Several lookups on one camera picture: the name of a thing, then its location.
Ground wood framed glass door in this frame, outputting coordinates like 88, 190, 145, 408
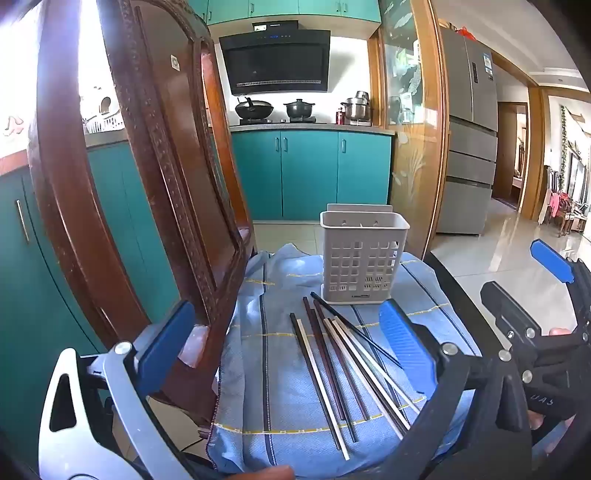
379, 0, 451, 259

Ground grey refrigerator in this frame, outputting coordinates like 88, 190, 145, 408
436, 25, 499, 236

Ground white dish rack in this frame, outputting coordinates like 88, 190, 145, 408
82, 113, 126, 136

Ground white chopstick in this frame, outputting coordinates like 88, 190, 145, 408
295, 318, 351, 461
322, 318, 405, 440
338, 320, 422, 414
331, 318, 413, 430

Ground grey kitchen countertop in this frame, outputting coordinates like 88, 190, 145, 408
230, 123, 397, 136

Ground black lidded pot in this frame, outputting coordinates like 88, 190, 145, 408
283, 98, 316, 120

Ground black range hood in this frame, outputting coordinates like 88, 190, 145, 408
219, 21, 332, 96

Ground gas stove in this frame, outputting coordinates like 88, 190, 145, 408
239, 117, 318, 126

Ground dark brown chopstick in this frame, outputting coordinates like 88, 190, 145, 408
302, 296, 360, 444
312, 299, 372, 422

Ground person's right hand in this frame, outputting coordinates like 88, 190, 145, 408
527, 410, 589, 460

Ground teal base cabinet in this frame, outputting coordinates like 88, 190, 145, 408
230, 130, 393, 221

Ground pink clothes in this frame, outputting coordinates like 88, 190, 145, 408
546, 190, 574, 220

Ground carved wooden chair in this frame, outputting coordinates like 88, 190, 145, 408
28, 0, 259, 439

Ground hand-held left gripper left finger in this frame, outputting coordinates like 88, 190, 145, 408
38, 299, 199, 480

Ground black wok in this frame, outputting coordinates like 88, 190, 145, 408
235, 96, 274, 121

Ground large steel pot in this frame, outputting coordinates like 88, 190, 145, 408
341, 102, 373, 125

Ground teal upper cabinets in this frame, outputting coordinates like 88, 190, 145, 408
187, 0, 383, 26

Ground teal side cabinet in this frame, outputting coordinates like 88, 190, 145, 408
0, 138, 185, 444

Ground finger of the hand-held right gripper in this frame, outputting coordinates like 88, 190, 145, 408
530, 239, 591, 333
480, 281, 543, 352

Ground blue striped cloth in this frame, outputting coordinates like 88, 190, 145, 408
205, 244, 483, 478

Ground black chopstick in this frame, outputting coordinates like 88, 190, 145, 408
289, 313, 345, 455
310, 292, 402, 369

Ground white plastic utensil holder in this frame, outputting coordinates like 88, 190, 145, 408
320, 203, 411, 305

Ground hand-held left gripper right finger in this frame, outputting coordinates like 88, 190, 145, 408
365, 299, 532, 480

